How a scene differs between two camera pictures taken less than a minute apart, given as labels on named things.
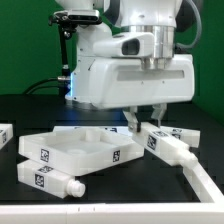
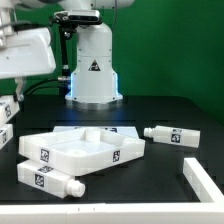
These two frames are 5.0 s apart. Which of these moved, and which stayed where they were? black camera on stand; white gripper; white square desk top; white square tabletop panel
Moved: white gripper
Stayed: white square tabletop panel; black camera on stand; white square desk top
